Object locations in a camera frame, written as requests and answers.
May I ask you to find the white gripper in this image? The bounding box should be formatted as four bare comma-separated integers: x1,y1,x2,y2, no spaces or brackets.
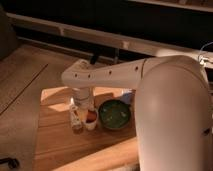
72,87,94,109

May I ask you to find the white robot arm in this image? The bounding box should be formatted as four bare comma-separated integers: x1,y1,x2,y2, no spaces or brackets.
62,55,213,171

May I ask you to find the white ceramic cup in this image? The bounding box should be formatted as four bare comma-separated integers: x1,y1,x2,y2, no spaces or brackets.
83,109,99,131

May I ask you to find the white bottle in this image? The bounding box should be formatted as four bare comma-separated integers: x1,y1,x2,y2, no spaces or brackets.
69,98,82,131

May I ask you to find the green bowl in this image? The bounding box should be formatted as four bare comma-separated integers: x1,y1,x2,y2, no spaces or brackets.
98,99,131,130

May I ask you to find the blue cloth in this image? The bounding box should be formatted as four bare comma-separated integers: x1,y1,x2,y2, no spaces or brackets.
121,89,135,104

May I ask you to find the black chair caster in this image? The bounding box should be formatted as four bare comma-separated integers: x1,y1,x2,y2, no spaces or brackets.
0,158,20,169

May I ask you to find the white cable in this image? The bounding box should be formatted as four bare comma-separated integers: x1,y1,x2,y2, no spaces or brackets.
197,41,213,64

